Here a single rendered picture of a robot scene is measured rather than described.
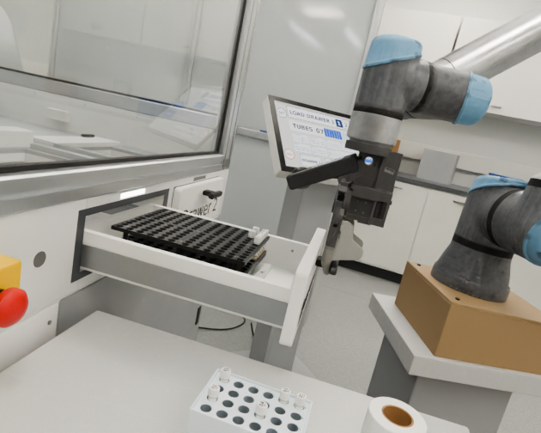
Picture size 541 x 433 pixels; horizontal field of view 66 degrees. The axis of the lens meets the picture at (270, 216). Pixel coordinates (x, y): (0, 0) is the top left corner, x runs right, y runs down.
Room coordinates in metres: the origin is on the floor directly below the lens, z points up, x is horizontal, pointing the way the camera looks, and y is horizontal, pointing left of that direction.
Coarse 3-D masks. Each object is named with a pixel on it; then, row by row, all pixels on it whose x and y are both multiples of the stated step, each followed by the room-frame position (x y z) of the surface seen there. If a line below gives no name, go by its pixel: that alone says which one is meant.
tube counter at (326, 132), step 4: (316, 128) 1.58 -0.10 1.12; (320, 128) 1.59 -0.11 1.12; (324, 128) 1.60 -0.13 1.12; (328, 128) 1.62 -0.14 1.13; (316, 132) 1.57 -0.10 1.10; (320, 132) 1.58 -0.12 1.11; (324, 132) 1.59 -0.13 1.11; (328, 132) 1.60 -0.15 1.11; (332, 132) 1.62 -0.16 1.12; (336, 132) 1.63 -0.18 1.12; (340, 132) 1.64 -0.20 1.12; (344, 132) 1.66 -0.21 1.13; (324, 136) 1.58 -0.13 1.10; (328, 136) 1.59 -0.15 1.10; (332, 136) 1.61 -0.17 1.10; (336, 136) 1.62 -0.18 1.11; (340, 136) 1.63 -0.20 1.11; (344, 136) 1.65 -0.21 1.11; (344, 140) 1.63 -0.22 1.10
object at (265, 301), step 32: (96, 224) 0.64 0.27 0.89; (96, 256) 0.58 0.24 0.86; (128, 256) 0.58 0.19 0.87; (160, 256) 0.57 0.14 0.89; (288, 256) 0.78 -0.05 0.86; (160, 288) 0.56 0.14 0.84; (192, 288) 0.55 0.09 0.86; (224, 288) 0.55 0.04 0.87; (256, 288) 0.54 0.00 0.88; (288, 288) 0.54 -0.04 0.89; (256, 320) 0.54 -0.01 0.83
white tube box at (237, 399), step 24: (216, 384) 0.44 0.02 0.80; (240, 384) 0.45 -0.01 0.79; (192, 408) 0.39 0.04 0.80; (216, 408) 0.40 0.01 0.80; (240, 408) 0.41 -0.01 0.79; (288, 408) 0.42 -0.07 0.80; (192, 432) 0.38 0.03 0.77; (216, 432) 0.38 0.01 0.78; (240, 432) 0.37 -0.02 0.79; (264, 432) 0.38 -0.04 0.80; (288, 432) 0.38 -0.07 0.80
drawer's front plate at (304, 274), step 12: (312, 240) 0.69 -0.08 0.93; (312, 252) 0.62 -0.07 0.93; (300, 264) 0.55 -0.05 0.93; (312, 264) 0.56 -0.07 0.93; (300, 276) 0.51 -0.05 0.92; (312, 276) 0.65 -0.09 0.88; (300, 288) 0.51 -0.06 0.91; (300, 300) 0.51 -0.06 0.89; (288, 312) 0.51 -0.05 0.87; (300, 312) 0.52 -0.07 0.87; (288, 324) 0.51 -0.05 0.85; (288, 336) 0.51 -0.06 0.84
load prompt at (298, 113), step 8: (288, 112) 1.54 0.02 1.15; (296, 112) 1.57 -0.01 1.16; (304, 112) 1.59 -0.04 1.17; (312, 112) 1.62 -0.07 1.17; (304, 120) 1.57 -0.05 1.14; (312, 120) 1.59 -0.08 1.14; (320, 120) 1.62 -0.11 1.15; (328, 120) 1.64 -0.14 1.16; (336, 120) 1.67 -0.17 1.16; (344, 120) 1.70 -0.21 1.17; (344, 128) 1.67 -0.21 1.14
